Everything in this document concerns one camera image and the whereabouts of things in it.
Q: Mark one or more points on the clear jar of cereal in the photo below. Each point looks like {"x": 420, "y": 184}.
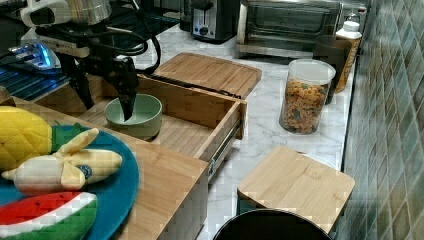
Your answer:
{"x": 306, "y": 91}

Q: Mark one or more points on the yellow plush pineapple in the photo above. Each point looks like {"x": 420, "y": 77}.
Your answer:
{"x": 24, "y": 135}

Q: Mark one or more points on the orange bottle white cap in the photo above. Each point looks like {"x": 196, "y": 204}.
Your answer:
{"x": 349, "y": 32}

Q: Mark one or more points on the black round bowl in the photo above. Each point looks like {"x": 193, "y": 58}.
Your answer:
{"x": 269, "y": 224}

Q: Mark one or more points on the bamboo lid container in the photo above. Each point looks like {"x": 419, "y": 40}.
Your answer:
{"x": 287, "y": 180}

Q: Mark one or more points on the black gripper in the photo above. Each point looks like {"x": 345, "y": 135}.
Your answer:
{"x": 77, "y": 61}

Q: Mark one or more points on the plush peeled banana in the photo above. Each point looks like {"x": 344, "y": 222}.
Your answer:
{"x": 70, "y": 168}

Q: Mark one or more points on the open bamboo drawer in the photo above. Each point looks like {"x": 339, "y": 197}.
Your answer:
{"x": 195, "y": 121}

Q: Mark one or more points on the bamboo drawer cabinet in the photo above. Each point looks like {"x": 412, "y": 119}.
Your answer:
{"x": 158, "y": 194}

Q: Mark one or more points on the stainless toaster oven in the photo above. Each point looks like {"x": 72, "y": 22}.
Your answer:
{"x": 289, "y": 28}

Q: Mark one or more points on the plush watermelon slice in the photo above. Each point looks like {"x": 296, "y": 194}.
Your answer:
{"x": 56, "y": 216}

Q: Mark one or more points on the blue round plate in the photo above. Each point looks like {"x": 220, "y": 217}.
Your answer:
{"x": 82, "y": 191}

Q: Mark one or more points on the light green cup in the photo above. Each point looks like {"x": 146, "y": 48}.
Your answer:
{"x": 145, "y": 122}

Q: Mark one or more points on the bamboo cutting board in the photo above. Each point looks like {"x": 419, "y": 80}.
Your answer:
{"x": 212, "y": 73}

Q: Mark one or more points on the dark brown cup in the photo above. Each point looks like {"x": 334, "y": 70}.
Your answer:
{"x": 334, "y": 52}

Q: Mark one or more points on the black silver toaster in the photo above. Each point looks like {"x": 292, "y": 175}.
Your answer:
{"x": 214, "y": 20}

